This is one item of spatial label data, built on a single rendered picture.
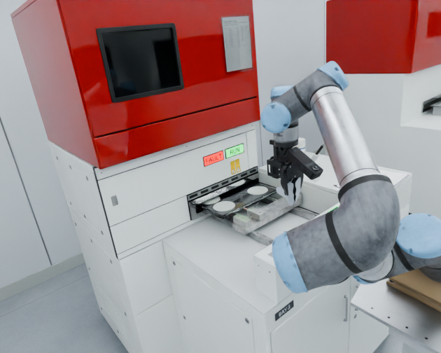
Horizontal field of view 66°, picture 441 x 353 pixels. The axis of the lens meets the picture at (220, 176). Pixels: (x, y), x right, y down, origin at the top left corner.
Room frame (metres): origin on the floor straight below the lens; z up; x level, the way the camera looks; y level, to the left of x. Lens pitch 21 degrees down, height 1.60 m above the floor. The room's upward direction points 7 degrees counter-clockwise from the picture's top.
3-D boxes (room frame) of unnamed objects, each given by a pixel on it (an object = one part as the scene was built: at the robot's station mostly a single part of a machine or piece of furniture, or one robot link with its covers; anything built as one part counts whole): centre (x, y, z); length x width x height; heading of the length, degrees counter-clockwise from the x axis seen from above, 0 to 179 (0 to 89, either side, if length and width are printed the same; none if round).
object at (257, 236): (1.25, -0.10, 0.84); 0.50 x 0.02 x 0.03; 37
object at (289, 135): (0.96, -0.20, 1.33); 0.08 x 0.08 x 0.05
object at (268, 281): (1.03, -0.32, 0.89); 0.55 x 0.09 x 0.14; 127
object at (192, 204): (1.52, -0.02, 0.89); 0.44 x 0.02 x 0.10; 127
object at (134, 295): (1.70, 0.33, 0.41); 0.82 x 0.71 x 0.82; 127
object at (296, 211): (1.41, -0.31, 0.84); 0.50 x 0.02 x 0.03; 37
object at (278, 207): (1.34, -0.20, 0.87); 0.36 x 0.08 x 0.03; 127
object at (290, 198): (0.96, -0.19, 1.14); 0.06 x 0.03 x 0.09; 37
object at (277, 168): (0.97, -0.20, 1.25); 0.09 x 0.08 x 0.12; 37
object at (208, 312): (1.33, -0.28, 0.41); 0.97 x 0.64 x 0.82; 127
